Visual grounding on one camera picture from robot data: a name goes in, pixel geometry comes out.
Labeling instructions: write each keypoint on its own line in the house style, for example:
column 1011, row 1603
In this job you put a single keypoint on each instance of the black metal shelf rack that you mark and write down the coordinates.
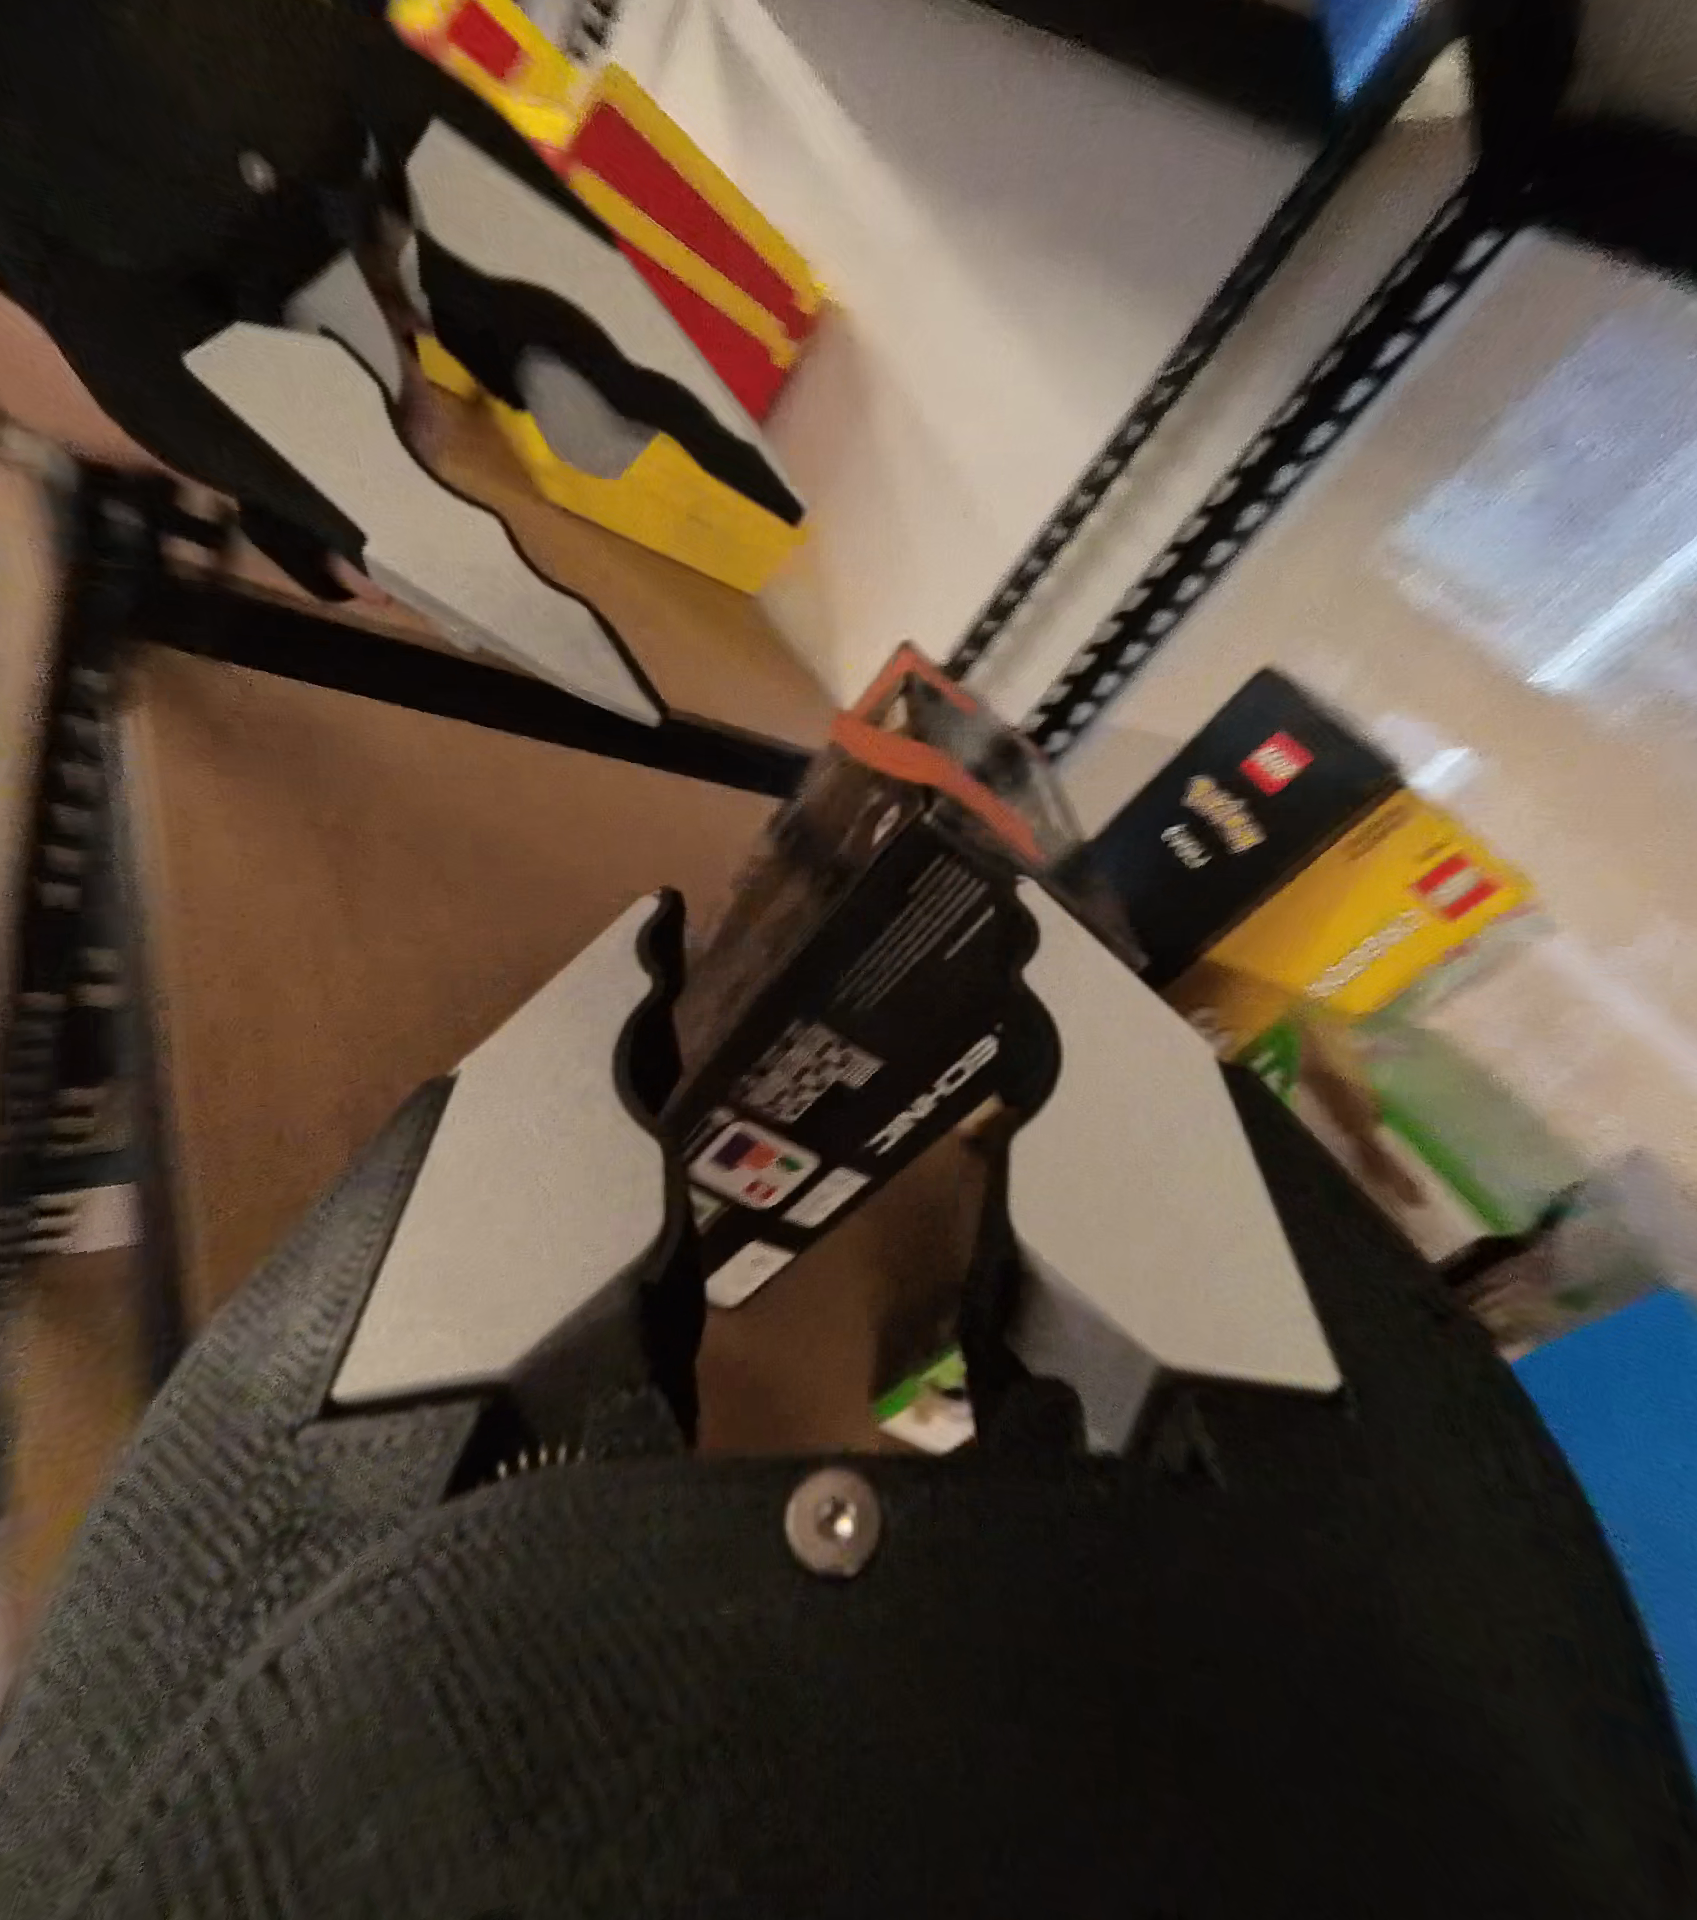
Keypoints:
column 729, row 644
column 412, row 678

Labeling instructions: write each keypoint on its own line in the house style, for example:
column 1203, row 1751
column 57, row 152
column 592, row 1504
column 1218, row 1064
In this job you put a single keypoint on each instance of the red and yellow storage bin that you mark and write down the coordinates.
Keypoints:
column 489, row 45
column 699, row 224

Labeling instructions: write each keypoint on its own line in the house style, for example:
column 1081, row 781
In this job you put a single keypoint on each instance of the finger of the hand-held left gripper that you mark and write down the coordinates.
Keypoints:
column 412, row 495
column 481, row 188

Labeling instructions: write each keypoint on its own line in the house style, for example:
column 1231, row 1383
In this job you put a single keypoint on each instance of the translucent window blind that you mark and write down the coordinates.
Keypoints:
column 1613, row 600

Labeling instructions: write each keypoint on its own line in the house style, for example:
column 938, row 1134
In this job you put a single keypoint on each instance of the black toy box orange tape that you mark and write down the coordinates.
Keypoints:
column 864, row 960

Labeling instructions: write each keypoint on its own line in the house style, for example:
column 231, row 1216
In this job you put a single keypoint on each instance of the black toy box tan base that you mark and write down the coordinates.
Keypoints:
column 1238, row 841

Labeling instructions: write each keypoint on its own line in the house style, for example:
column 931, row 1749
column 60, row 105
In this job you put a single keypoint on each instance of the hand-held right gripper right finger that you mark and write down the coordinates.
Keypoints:
column 1163, row 1200

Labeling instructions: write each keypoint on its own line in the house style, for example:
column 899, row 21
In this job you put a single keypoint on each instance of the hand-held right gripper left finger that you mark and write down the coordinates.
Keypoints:
column 519, row 1200

